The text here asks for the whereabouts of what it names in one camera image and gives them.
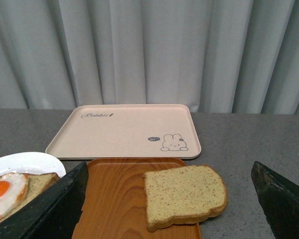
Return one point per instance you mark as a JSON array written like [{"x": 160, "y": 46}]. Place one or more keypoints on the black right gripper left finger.
[{"x": 54, "y": 214}]

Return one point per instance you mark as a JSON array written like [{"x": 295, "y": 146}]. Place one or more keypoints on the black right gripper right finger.
[{"x": 279, "y": 199}]

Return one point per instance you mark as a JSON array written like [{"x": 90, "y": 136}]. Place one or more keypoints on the bread slice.
[
  {"x": 37, "y": 184},
  {"x": 183, "y": 195}
]

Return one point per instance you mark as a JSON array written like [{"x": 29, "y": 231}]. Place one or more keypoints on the white round plate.
[{"x": 32, "y": 163}]

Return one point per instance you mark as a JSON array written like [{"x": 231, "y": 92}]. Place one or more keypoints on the fried egg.
[{"x": 13, "y": 190}]

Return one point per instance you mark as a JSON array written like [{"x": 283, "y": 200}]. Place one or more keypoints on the brown wooden tray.
[{"x": 115, "y": 201}]

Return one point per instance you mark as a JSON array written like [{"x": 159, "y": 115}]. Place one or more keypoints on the beige rabbit tray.
[{"x": 141, "y": 130}]

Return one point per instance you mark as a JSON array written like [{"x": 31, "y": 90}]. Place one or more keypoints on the grey curtain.
[{"x": 216, "y": 56}]

